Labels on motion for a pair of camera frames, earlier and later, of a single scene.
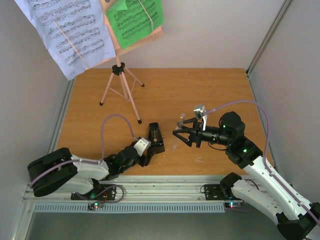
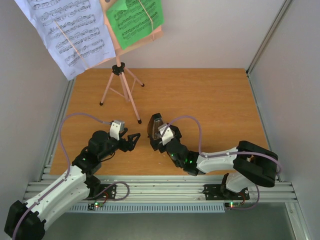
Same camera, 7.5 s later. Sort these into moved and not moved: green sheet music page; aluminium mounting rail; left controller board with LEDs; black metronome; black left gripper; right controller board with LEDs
Moved: black metronome; black left gripper
Not moved: right controller board with LEDs; aluminium mounting rail; left controller board with LEDs; green sheet music page
